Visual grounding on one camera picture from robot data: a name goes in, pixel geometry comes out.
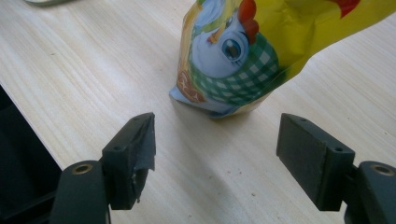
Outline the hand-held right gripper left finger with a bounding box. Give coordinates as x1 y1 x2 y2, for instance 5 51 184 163
101 112 156 210

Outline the yellow printed snack bag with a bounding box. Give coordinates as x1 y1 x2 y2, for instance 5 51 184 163
168 0 396 119

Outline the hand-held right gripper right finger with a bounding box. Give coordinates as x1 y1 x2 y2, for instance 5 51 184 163
276 112 356 212

